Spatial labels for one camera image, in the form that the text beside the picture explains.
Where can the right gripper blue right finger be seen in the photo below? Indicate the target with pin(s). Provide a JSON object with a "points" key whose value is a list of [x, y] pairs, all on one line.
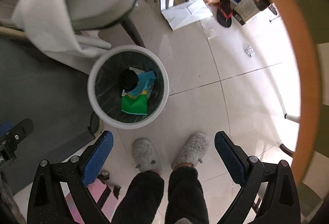
{"points": [[280, 203]]}

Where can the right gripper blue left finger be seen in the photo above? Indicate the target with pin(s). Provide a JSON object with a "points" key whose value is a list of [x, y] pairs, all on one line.
{"points": [[47, 202]]}

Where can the white round trash bin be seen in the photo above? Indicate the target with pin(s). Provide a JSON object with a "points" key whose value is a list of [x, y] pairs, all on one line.
{"points": [[105, 93]]}

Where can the pink suitcase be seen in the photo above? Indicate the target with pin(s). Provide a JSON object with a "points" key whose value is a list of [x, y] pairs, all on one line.
{"points": [[105, 197]]}

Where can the dark grey sofa seat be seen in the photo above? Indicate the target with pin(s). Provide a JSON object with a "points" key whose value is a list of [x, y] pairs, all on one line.
{"points": [[51, 94]]}

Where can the right black trouser leg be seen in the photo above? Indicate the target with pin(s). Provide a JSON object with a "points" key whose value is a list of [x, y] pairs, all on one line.
{"points": [[186, 203]]}

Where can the right grey fuzzy slipper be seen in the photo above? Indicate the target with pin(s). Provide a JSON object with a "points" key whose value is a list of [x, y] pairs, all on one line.
{"points": [[193, 151]]}

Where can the grey fuzzy slipper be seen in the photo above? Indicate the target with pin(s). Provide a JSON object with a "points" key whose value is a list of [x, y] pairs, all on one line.
{"points": [[145, 156], [193, 151]]}

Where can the left grey fuzzy slipper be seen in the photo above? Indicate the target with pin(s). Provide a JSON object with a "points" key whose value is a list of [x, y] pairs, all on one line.
{"points": [[145, 156]]}

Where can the green snack wrapper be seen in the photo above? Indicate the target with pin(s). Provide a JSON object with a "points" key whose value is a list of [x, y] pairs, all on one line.
{"points": [[136, 90]]}

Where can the white cloth on chair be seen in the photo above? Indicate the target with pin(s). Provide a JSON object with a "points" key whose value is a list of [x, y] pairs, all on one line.
{"points": [[48, 26]]}

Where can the crumpled foil wrapper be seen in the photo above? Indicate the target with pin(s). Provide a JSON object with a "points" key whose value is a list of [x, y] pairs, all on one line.
{"points": [[249, 51]]}

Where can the black red flip-flop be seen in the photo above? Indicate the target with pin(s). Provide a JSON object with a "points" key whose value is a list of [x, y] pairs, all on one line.
{"points": [[224, 13]]}

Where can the blue white box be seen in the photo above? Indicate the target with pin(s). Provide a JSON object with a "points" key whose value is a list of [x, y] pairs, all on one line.
{"points": [[246, 10]]}

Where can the white flat cardboard sheet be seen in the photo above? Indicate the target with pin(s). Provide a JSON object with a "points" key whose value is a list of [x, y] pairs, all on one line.
{"points": [[186, 13]]}

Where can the round orange-rimmed table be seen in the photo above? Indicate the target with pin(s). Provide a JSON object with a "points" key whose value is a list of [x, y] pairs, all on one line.
{"points": [[307, 25]]}

